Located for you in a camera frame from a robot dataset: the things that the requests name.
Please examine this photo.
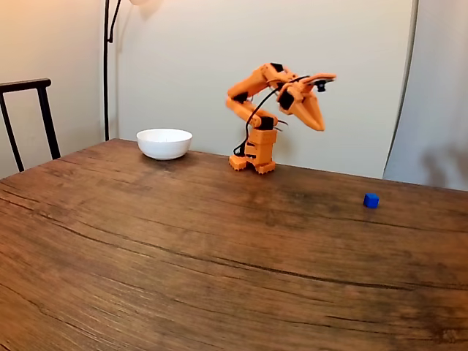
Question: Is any white bowl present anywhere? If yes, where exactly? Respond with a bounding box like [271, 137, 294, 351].
[136, 127, 194, 162]

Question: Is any black floor lamp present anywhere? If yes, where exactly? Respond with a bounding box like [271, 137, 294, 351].
[102, 0, 164, 143]

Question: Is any black chair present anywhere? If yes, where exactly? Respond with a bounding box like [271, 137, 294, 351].
[0, 78, 62, 173]

